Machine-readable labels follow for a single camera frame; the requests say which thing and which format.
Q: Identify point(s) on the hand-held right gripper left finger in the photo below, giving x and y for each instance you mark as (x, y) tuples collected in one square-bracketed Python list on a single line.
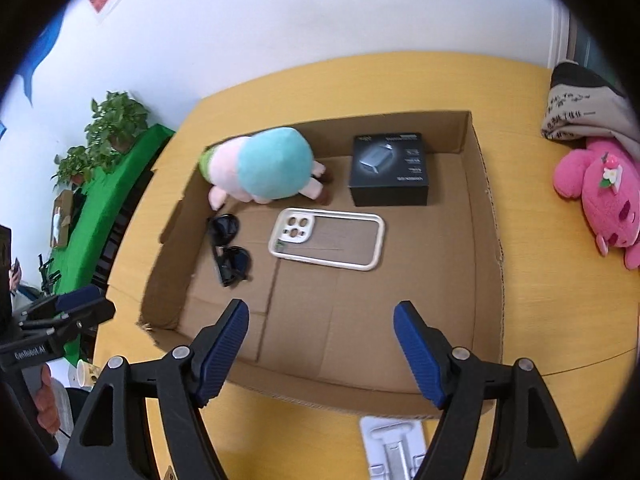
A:
[(220, 355)]

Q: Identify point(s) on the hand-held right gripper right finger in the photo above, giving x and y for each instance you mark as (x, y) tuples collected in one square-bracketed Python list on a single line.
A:
[(420, 355)]

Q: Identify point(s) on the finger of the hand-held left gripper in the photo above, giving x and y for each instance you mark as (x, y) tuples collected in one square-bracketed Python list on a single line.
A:
[(92, 315), (77, 297)]

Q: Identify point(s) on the large cardboard box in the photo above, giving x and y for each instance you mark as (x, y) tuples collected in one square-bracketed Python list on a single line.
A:
[(350, 310)]

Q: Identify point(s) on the black sunglasses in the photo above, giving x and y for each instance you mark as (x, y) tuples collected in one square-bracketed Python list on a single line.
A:
[(235, 260)]

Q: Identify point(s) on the white clear phone case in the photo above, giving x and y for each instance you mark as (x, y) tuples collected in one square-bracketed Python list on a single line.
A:
[(295, 227)]

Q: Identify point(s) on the black product box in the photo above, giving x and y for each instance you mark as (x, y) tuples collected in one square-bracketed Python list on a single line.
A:
[(387, 167)]

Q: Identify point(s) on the teal and pink plush doll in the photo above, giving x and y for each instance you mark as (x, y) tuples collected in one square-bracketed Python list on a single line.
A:
[(272, 165)]

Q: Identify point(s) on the person's left hand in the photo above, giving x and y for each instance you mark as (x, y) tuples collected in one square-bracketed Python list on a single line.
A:
[(45, 402)]

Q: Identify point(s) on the paper cup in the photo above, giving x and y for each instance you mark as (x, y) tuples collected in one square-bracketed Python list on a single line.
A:
[(87, 374)]

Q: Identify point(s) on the small open cardboard box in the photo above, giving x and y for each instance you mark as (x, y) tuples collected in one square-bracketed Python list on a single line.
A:
[(62, 217)]

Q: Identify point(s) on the table with green cloth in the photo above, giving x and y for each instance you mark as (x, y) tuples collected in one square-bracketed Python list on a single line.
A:
[(110, 195)]

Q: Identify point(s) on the small potted plant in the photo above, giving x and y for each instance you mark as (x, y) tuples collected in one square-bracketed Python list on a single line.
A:
[(72, 167)]

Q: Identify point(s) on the large potted plant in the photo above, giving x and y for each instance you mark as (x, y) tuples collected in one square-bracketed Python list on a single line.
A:
[(117, 122)]

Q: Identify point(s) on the pink plush toy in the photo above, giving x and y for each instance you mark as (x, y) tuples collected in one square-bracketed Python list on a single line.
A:
[(605, 200)]

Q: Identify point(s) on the printed beige and black bag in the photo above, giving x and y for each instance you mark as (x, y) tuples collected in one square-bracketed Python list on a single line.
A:
[(582, 105)]

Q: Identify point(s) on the blue wall poster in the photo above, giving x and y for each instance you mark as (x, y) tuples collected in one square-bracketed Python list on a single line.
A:
[(42, 55)]

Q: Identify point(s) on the white door frame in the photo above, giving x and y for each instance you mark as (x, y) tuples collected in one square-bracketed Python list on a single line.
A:
[(561, 35)]

